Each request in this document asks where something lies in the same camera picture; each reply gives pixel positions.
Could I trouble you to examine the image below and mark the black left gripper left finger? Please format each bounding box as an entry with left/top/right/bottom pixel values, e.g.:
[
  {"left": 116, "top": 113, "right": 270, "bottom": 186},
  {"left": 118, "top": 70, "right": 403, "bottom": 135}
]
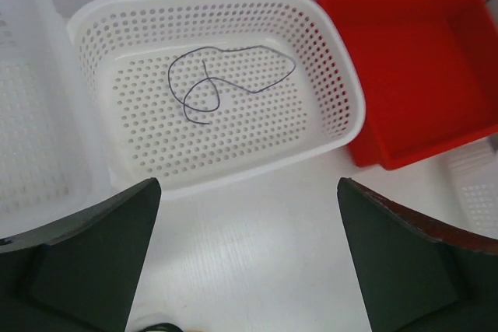
[{"left": 1, "top": 178, "right": 161, "bottom": 331}]

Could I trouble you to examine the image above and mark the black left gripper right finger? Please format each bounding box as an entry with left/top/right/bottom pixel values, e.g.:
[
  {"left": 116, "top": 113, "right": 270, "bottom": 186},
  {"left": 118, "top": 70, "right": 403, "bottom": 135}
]
[{"left": 337, "top": 178, "right": 497, "bottom": 331}]

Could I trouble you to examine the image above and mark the dark grey cable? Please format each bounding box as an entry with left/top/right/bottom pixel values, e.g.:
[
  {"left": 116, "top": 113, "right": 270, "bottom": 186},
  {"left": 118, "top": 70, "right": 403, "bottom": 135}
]
[{"left": 167, "top": 44, "right": 296, "bottom": 125}]

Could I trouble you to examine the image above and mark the translucent white square-hole basket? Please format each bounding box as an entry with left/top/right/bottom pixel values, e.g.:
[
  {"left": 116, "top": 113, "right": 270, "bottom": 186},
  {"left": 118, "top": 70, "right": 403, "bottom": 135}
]
[{"left": 1, "top": 0, "right": 110, "bottom": 237}]

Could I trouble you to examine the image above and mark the white basket on right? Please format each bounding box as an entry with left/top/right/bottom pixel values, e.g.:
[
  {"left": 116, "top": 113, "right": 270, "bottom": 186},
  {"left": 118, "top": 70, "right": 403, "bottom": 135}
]
[{"left": 447, "top": 140, "right": 497, "bottom": 239}]

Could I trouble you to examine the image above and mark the red plastic tray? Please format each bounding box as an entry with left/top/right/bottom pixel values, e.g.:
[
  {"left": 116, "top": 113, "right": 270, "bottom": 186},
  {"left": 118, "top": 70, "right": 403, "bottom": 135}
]
[{"left": 317, "top": 0, "right": 497, "bottom": 170}]

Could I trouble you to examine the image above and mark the white round-hole basket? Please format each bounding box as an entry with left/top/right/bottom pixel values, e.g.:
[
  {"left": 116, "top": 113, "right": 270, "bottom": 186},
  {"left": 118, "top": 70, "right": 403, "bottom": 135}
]
[{"left": 67, "top": 0, "right": 366, "bottom": 200}]

